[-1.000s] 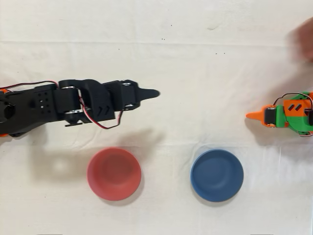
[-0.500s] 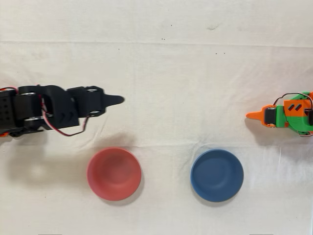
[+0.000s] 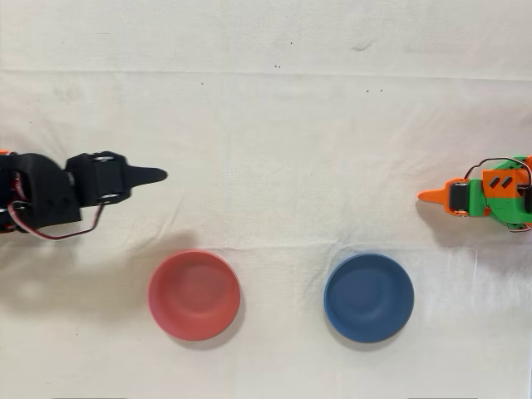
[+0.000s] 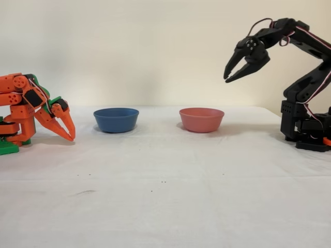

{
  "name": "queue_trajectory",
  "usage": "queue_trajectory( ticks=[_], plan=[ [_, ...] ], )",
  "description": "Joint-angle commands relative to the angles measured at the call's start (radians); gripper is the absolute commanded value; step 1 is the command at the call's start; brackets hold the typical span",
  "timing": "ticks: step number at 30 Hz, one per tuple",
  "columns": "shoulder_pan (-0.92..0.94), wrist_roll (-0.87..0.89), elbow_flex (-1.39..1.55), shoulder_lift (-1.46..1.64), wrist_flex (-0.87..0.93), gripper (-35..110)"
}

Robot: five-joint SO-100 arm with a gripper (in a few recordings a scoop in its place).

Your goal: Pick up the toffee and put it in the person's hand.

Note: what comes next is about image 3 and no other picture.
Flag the blue bowl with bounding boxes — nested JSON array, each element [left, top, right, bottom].
[[323, 252, 416, 344]]

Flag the thin cable on orange arm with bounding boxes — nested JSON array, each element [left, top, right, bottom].
[[463, 156, 532, 186]]

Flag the red white gripper servo cable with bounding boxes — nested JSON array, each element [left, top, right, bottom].
[[7, 200, 106, 241]]

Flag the red bowl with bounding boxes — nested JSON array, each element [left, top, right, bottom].
[[147, 249, 242, 342]]

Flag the white table cloth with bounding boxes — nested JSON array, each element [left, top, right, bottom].
[[0, 0, 532, 399]]

